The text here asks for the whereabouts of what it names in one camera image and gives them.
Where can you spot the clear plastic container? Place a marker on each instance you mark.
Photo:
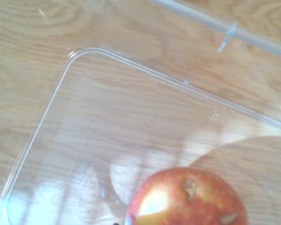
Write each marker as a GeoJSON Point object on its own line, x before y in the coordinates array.
{"type": "Point", "coordinates": [121, 110]}

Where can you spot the red apple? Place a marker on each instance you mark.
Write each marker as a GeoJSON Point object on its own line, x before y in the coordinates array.
{"type": "Point", "coordinates": [187, 201]}

